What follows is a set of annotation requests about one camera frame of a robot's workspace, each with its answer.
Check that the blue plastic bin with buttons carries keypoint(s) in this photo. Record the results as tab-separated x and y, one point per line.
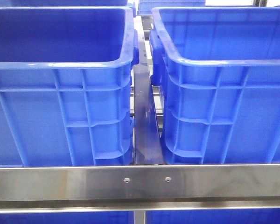
65	83

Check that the steel divider bar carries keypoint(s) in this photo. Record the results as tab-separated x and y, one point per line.
147	141

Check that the blue plastic bin at left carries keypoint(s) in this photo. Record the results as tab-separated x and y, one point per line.
219	71

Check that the distant blue crates row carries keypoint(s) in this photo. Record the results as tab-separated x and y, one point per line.
144	7

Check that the blue bin lower shelf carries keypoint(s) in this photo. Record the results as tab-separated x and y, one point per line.
232	216

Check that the stainless steel rack rail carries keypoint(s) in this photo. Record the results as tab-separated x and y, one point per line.
148	187

